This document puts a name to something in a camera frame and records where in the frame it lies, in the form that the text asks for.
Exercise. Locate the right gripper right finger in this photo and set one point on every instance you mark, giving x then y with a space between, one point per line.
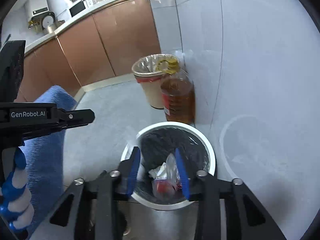
246 217

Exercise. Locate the white microwave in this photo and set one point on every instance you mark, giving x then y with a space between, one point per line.
77 8

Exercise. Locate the clear plastic wrapper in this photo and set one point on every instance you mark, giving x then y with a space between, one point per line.
166 189

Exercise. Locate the white rim black trash bin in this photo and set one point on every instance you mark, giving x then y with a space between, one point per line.
156 142

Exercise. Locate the beige lined trash bin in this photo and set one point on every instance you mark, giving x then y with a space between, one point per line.
149 72

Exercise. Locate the cooking oil bottle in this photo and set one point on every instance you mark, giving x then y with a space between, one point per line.
177 92

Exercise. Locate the white water heater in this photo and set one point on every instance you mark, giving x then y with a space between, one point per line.
35 8

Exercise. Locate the blue towel mat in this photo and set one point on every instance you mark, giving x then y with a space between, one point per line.
44 156

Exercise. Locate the left blue white gloved hand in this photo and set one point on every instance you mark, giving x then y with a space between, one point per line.
16 205

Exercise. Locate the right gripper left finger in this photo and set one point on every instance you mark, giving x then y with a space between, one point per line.
107 192

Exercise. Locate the brown kitchen cabinets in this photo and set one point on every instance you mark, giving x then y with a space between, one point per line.
97 44

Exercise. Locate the steel pot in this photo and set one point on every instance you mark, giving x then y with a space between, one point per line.
52 27

